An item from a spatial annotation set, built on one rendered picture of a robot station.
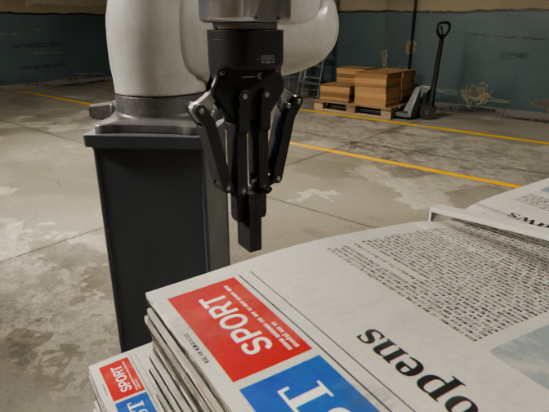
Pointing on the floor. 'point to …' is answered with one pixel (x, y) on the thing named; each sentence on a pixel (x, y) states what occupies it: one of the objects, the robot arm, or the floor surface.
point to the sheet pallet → (368, 90)
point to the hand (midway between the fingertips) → (248, 218)
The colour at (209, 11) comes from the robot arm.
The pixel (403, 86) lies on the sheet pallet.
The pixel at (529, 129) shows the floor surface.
